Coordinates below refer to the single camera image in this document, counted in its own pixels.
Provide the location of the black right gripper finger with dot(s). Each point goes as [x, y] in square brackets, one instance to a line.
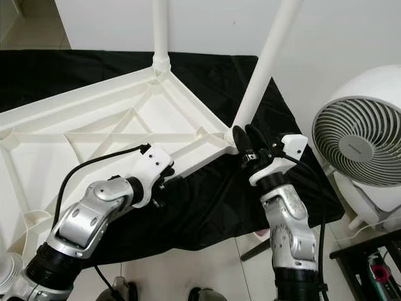
[257, 135]
[239, 138]

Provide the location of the white plastic table top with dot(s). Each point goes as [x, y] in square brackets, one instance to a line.
[50, 188]

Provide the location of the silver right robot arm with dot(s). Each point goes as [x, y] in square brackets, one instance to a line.
[288, 213]

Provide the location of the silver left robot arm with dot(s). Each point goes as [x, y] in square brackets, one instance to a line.
[94, 216]

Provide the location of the black tablecloth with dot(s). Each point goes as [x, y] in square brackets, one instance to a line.
[225, 200]

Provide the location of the white stool with pink seat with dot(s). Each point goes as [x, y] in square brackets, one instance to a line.
[260, 233]

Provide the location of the white round fan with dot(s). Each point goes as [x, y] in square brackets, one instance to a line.
[354, 144]

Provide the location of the black metal table leg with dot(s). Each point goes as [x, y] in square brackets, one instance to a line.
[255, 251]

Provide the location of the grey left robot foot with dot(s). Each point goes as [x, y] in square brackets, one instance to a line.
[125, 293]

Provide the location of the grey robot foot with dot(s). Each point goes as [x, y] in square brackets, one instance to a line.
[125, 293]
[208, 295]

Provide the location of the grey right robot foot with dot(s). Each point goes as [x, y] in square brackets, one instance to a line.
[208, 295]

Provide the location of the black shelf rack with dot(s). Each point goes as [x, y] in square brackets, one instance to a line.
[351, 248]

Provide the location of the pink hair dryer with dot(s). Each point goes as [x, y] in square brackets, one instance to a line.
[379, 271]

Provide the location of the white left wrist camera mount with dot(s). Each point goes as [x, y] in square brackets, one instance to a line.
[153, 162]

